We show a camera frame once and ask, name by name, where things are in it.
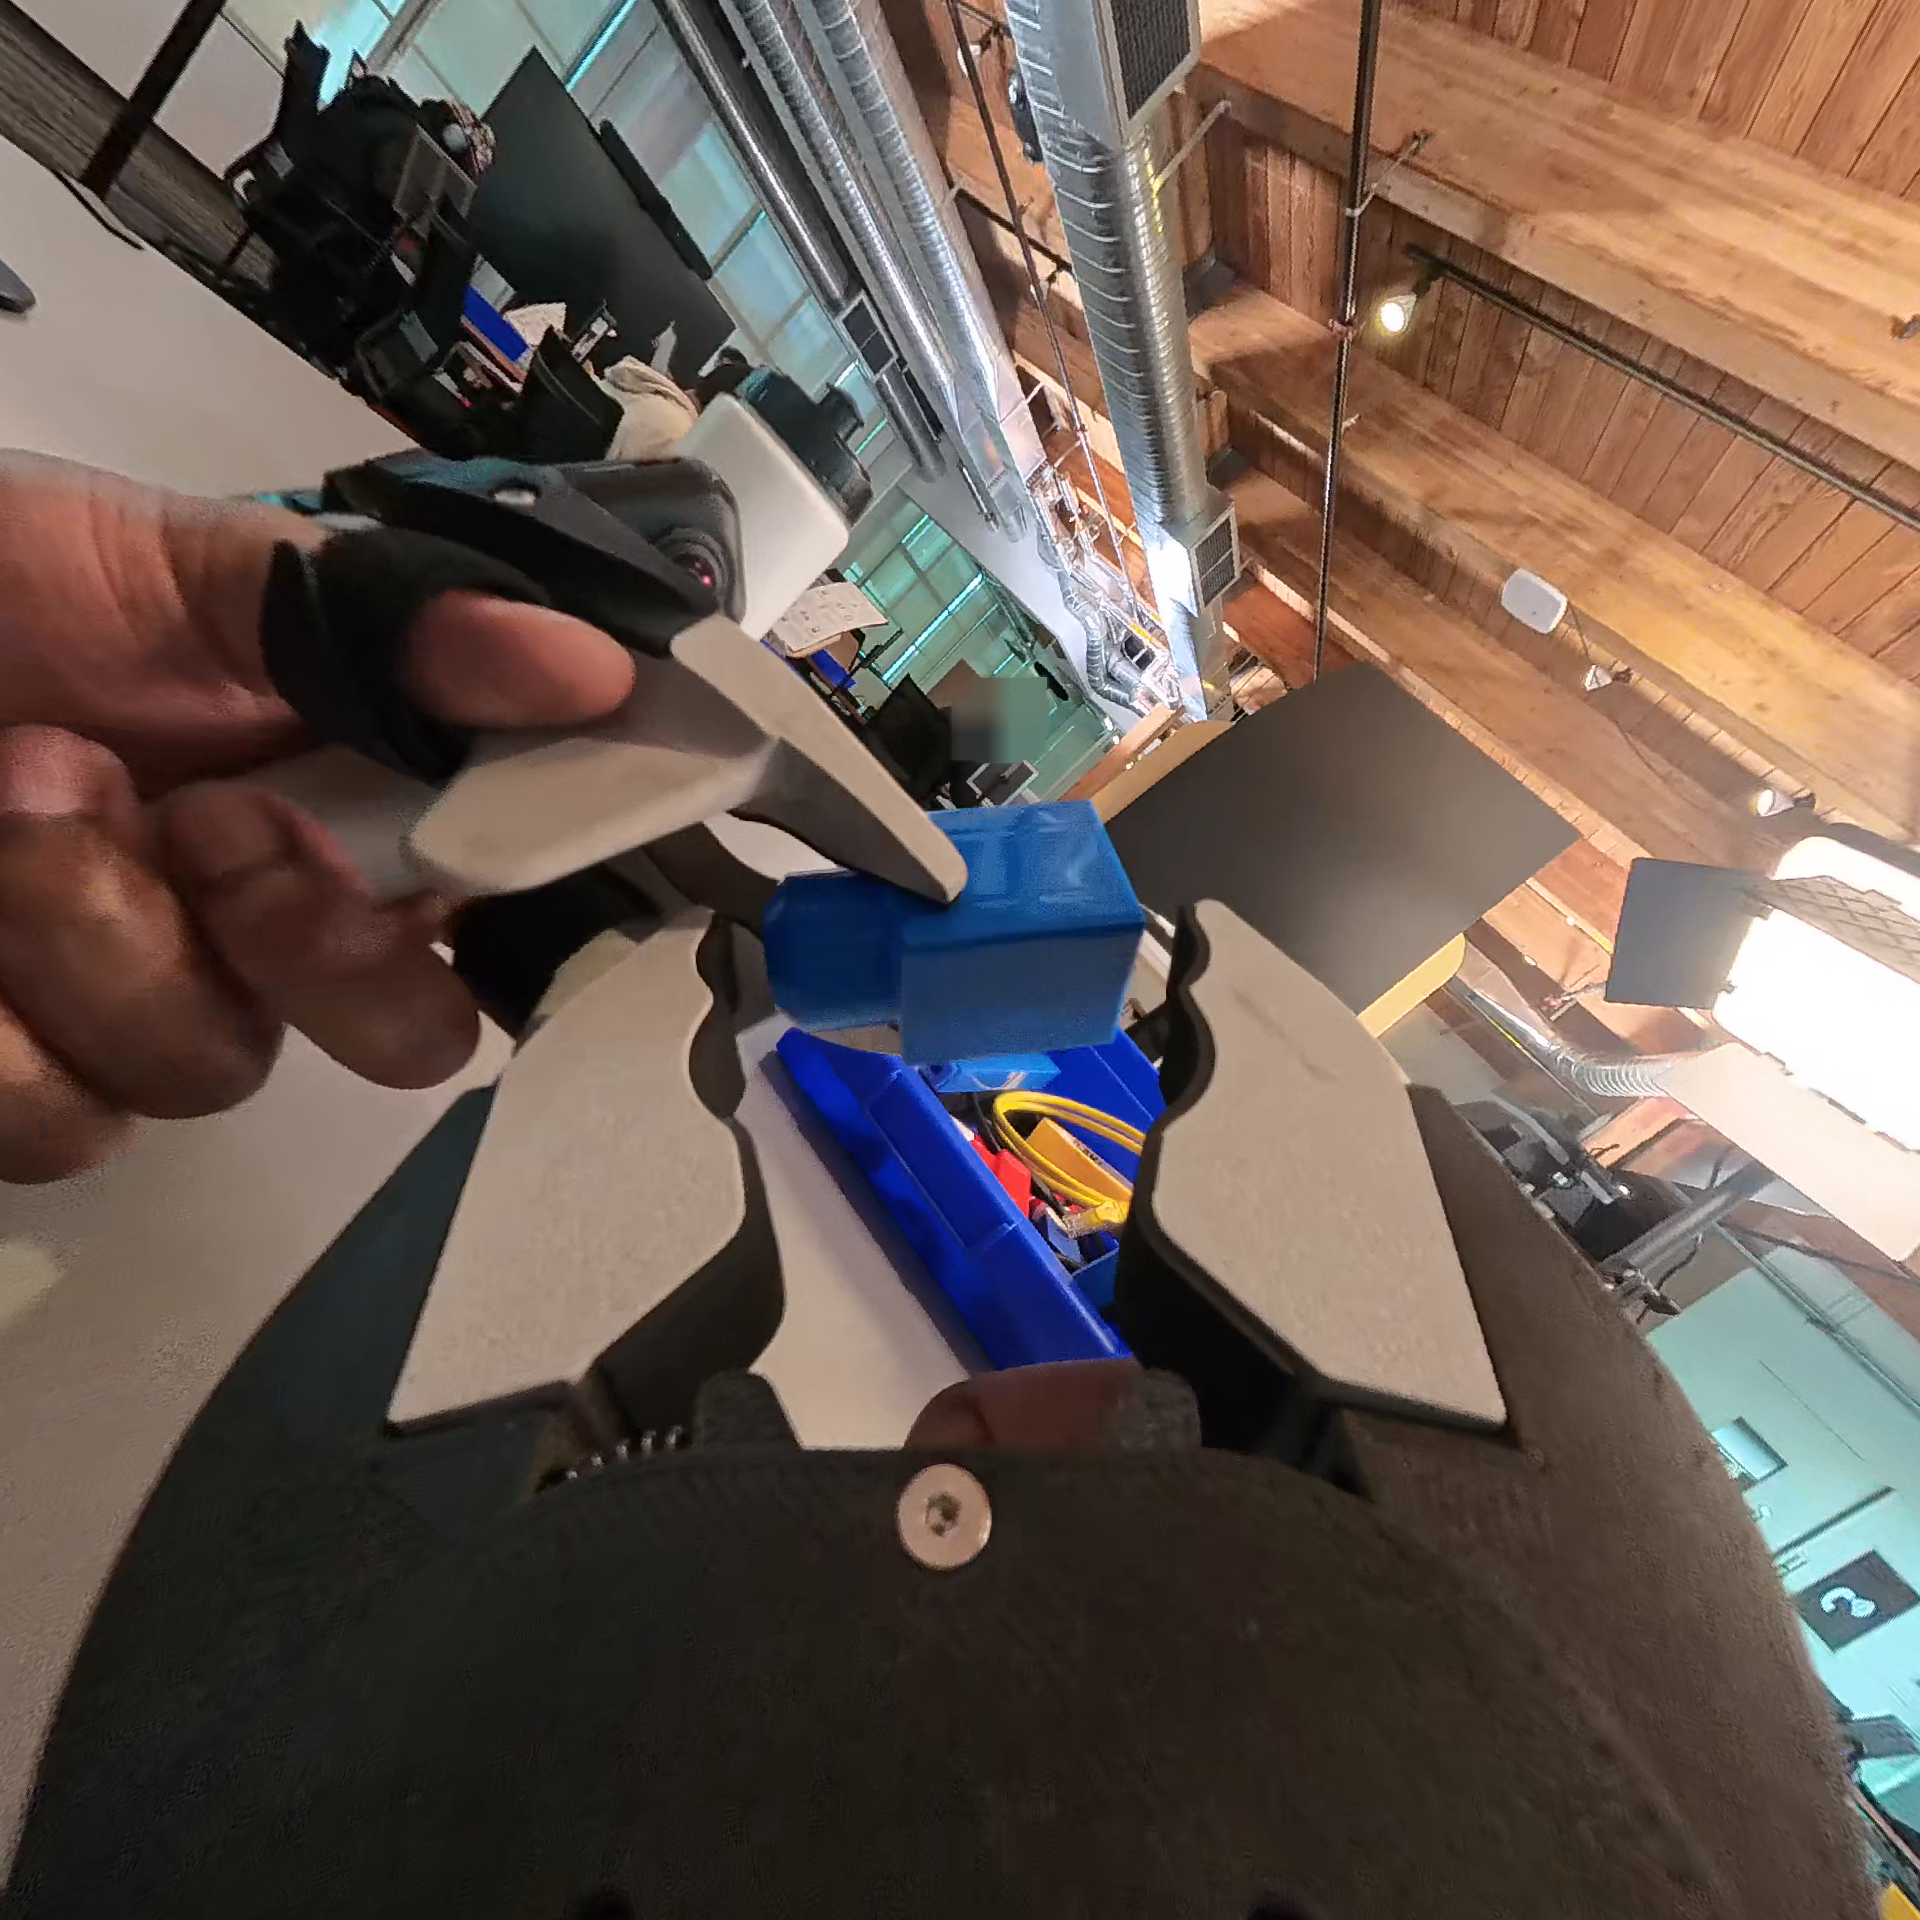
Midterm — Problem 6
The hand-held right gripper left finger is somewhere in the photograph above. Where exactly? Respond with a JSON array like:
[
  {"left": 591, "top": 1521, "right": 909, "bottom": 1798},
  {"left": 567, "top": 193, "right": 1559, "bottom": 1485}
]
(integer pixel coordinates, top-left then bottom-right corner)
[{"left": 388, "top": 907, "right": 789, "bottom": 1450}]

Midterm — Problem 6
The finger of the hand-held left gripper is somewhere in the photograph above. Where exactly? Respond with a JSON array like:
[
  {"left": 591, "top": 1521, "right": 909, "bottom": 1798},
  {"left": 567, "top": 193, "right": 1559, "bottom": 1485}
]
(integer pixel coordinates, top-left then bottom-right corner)
[
  {"left": 408, "top": 717, "right": 785, "bottom": 900},
  {"left": 668, "top": 617, "right": 974, "bottom": 907}
]

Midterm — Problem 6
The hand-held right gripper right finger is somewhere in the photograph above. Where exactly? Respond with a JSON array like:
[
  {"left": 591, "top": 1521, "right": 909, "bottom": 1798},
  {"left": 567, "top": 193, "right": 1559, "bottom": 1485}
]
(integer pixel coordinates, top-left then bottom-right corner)
[{"left": 1115, "top": 896, "right": 1510, "bottom": 1468}]

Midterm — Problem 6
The blue plastic block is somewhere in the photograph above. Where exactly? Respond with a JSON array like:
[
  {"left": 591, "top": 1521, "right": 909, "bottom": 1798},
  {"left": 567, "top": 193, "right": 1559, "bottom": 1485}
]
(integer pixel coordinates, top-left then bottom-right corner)
[{"left": 763, "top": 800, "right": 1150, "bottom": 1071}]

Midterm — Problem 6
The person's left hand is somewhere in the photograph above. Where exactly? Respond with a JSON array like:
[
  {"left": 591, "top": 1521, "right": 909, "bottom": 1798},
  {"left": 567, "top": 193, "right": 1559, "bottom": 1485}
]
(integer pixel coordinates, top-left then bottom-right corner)
[{"left": 0, "top": 446, "right": 642, "bottom": 1191}]

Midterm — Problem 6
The illustrated instruction sheet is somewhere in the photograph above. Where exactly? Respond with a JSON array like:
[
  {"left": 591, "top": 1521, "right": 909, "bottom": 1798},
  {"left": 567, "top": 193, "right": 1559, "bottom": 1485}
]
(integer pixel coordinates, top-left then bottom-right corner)
[{"left": 770, "top": 580, "right": 890, "bottom": 658}]

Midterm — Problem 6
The black monitor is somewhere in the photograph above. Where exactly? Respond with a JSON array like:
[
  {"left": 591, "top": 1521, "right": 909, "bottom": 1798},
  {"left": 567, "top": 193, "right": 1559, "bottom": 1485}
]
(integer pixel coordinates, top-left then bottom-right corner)
[{"left": 466, "top": 45, "right": 742, "bottom": 385}]

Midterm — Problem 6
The blue plastic bin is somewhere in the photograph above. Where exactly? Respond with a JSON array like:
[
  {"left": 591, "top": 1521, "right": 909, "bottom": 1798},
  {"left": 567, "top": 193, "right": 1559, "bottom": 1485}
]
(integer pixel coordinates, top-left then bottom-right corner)
[{"left": 770, "top": 1023, "right": 1175, "bottom": 1370}]

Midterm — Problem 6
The black wood-framed panel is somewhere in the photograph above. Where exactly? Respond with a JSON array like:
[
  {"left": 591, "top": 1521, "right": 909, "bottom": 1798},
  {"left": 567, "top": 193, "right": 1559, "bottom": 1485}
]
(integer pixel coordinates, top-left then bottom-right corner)
[{"left": 1104, "top": 661, "right": 1584, "bottom": 1037}]

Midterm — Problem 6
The black office chair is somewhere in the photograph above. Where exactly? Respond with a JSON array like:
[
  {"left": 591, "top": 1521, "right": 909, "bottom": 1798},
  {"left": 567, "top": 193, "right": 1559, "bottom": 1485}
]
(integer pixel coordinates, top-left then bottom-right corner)
[{"left": 226, "top": 21, "right": 505, "bottom": 451}]

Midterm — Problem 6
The silver corrugated pipe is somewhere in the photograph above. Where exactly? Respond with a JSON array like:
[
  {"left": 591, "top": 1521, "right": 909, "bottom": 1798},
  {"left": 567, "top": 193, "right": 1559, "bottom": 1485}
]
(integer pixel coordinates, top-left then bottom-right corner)
[{"left": 661, "top": 0, "right": 1026, "bottom": 530}]

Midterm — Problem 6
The black light flag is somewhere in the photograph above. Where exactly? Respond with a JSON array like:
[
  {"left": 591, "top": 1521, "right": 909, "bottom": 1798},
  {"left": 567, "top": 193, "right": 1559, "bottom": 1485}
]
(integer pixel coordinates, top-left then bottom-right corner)
[{"left": 1604, "top": 854, "right": 1760, "bottom": 1011}]

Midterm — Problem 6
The studio softbox light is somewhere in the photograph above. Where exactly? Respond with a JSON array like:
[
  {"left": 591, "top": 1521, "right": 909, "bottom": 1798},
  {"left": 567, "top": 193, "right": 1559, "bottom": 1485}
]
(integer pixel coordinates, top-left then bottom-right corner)
[{"left": 1709, "top": 831, "right": 1920, "bottom": 1161}]

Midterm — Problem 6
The black ceiling pole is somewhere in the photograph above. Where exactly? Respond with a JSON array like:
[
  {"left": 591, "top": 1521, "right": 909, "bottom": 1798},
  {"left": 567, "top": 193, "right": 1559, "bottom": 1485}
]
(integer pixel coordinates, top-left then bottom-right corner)
[{"left": 1310, "top": 0, "right": 1386, "bottom": 684}]

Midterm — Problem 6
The yellow network cable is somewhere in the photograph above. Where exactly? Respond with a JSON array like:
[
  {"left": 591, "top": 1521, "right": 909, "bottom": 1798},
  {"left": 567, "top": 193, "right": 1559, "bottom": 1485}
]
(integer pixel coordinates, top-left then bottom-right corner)
[{"left": 990, "top": 1091, "right": 1152, "bottom": 1237}]

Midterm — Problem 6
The silver ventilation duct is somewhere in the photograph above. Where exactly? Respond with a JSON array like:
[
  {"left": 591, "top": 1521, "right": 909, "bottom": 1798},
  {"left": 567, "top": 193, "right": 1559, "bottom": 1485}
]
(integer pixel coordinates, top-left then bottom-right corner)
[{"left": 1003, "top": 0, "right": 1252, "bottom": 724}]

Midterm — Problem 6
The dark wall sign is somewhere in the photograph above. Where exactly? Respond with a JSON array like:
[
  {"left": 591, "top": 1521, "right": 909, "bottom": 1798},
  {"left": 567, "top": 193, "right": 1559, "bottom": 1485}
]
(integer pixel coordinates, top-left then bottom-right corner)
[{"left": 1793, "top": 1551, "right": 1920, "bottom": 1655}]

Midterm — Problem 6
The black track light rail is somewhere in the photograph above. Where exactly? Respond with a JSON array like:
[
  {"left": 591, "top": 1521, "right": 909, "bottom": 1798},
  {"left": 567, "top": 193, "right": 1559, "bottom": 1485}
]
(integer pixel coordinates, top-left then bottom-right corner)
[{"left": 1409, "top": 248, "right": 1920, "bottom": 534}]

